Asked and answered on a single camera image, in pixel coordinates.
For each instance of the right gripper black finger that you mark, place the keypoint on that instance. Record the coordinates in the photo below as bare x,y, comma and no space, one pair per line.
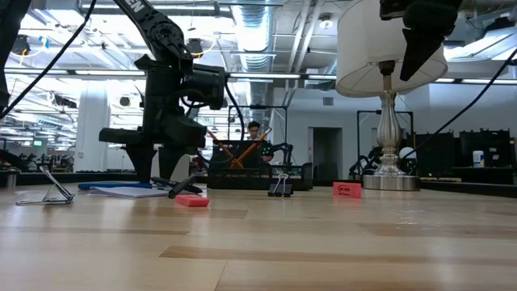
416,48

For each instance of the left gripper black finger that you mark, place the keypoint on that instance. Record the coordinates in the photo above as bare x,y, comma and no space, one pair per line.
167,161
143,161

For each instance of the black pen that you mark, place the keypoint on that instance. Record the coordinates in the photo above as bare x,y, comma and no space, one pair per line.
179,189
159,180

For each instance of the pale sticky note pad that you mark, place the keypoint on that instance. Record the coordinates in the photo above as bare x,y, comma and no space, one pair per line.
129,192

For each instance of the pink eraser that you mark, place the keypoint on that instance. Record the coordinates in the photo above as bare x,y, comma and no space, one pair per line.
192,201

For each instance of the orange pencil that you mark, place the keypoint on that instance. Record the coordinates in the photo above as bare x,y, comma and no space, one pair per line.
252,147
220,146

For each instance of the black mesh desk organizer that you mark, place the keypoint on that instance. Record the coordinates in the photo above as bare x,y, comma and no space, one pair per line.
242,178

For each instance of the metal phone stand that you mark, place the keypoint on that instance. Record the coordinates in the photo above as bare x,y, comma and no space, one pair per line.
66,193

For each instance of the black binder clip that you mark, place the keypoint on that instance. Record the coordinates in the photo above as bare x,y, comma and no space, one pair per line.
280,191

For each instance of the red label box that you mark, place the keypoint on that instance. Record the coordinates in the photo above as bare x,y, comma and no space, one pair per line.
347,190

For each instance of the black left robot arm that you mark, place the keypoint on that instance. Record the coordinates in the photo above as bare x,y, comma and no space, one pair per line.
161,36

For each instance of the black background robot arm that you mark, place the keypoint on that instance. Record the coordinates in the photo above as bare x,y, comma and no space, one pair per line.
284,149
365,165

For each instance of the white shade silver table lamp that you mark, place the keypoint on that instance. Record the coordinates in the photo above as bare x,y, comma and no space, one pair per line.
363,48

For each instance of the white square pillar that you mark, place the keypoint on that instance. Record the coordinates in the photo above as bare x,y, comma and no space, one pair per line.
92,129

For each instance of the person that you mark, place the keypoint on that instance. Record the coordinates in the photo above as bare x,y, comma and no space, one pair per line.
253,130

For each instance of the black ceiling device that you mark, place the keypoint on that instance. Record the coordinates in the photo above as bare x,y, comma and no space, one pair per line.
196,46
19,44

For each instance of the white round globe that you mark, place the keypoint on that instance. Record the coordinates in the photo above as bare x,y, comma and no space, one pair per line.
408,153

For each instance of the white wipes canister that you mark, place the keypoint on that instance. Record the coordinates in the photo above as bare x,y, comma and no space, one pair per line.
478,158

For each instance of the silver spiral ventilation duct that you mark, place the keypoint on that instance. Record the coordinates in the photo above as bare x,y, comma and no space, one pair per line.
254,36

